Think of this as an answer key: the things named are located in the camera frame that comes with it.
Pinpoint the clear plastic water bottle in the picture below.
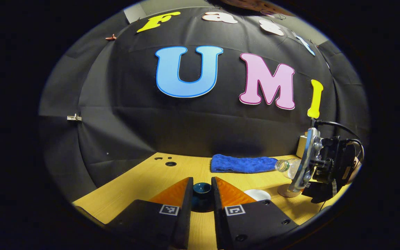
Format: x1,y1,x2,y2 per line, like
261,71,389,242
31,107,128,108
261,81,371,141
275,158,303,180

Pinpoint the round brown coaster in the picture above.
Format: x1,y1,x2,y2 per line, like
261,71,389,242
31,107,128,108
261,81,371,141
278,183,303,198

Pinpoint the white toaster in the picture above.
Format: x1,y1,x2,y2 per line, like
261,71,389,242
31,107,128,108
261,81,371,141
296,132,311,159

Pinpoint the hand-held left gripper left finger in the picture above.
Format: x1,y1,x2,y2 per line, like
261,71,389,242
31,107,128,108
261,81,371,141
103,176,194,250

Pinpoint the dark teal teacup lid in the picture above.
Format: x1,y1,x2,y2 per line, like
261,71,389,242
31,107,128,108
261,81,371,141
191,182,215,213

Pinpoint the blue towel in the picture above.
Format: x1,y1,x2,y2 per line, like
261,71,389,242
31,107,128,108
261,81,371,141
210,154,278,174

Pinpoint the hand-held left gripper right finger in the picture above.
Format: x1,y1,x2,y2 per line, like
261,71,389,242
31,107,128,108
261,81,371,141
211,176,299,250

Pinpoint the black cable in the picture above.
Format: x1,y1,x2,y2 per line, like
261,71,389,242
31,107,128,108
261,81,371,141
313,119,365,164

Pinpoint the white teacup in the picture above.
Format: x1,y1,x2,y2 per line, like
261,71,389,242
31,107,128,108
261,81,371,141
244,189,271,202

